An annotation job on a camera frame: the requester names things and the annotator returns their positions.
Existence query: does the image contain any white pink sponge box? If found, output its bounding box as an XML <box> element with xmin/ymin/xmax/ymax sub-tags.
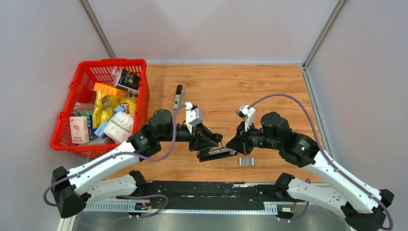
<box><xmin>69</xmin><ymin>116</ymin><xmax>89</xmax><ymax>144</ymax></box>

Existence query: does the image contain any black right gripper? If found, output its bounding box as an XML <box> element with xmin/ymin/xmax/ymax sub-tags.
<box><xmin>226</xmin><ymin>120</ymin><xmax>281</xmax><ymax>157</ymax></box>

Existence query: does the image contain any orange block in basket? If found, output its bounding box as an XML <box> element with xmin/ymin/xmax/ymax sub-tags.
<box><xmin>93</xmin><ymin>82</ymin><xmax>126</xmax><ymax>97</ymax></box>

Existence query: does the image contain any strip of staples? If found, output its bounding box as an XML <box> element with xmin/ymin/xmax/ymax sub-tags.
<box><xmin>239</xmin><ymin>157</ymin><xmax>255</xmax><ymax>167</ymax></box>

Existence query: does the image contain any white round packaged item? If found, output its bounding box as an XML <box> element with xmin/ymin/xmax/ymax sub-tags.
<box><xmin>103</xmin><ymin>112</ymin><xmax>134</xmax><ymax>143</ymax></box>

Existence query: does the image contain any green box in basket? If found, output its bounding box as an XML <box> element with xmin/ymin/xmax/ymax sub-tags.
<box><xmin>73</xmin><ymin>110</ymin><xmax>96</xmax><ymax>140</ymax></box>

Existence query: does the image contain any yellow snack bag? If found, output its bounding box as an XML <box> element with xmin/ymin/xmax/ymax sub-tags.
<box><xmin>92</xmin><ymin>90</ymin><xmax>137</xmax><ymax>129</ymax></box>

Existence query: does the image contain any black stapler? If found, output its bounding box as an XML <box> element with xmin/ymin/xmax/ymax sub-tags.
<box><xmin>197</xmin><ymin>147</ymin><xmax>238</xmax><ymax>162</ymax></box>

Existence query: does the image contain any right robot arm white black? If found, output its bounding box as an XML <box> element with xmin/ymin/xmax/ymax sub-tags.
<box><xmin>227</xmin><ymin>110</ymin><xmax>394</xmax><ymax>231</ymax></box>

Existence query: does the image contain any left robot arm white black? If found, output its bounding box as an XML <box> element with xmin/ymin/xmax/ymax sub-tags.
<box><xmin>43</xmin><ymin>105</ymin><xmax>223</xmax><ymax>218</ymax></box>

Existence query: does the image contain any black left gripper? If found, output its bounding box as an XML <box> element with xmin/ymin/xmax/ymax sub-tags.
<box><xmin>157</xmin><ymin>122</ymin><xmax>218</xmax><ymax>152</ymax></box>

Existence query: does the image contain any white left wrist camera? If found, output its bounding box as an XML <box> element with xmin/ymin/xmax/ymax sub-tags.
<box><xmin>185</xmin><ymin>102</ymin><xmax>203</xmax><ymax>134</ymax></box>

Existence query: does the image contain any black box in basket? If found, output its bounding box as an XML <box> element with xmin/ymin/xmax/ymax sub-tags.
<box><xmin>112</xmin><ymin>68</ymin><xmax>141</xmax><ymax>95</ymax></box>

